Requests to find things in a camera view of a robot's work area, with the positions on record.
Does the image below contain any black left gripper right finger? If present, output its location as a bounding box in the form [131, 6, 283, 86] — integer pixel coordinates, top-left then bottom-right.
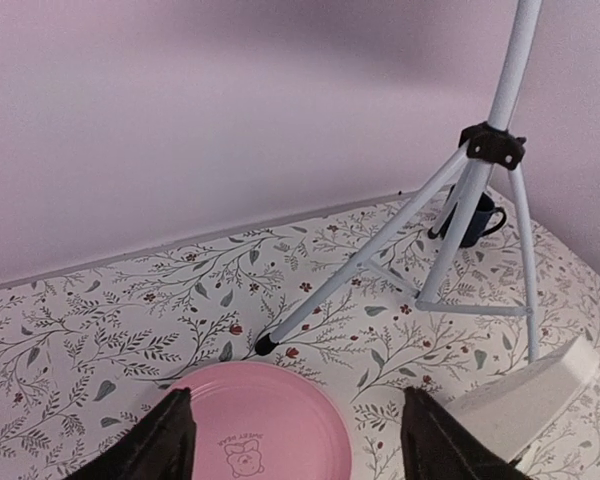
[400, 387, 534, 479]

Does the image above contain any dark blue ceramic mug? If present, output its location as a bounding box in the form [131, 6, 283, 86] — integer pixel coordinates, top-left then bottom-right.
[460, 193, 507, 249]

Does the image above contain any light blue music stand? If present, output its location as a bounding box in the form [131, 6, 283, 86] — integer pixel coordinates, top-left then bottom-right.
[254, 1, 542, 362]

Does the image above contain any white metronome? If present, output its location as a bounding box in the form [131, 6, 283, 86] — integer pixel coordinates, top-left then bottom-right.
[445, 337, 600, 471]

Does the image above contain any pink plastic plate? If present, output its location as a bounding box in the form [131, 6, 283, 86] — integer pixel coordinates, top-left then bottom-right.
[173, 361, 353, 480]

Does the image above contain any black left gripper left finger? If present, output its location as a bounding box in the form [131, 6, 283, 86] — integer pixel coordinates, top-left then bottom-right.
[68, 388, 197, 480]

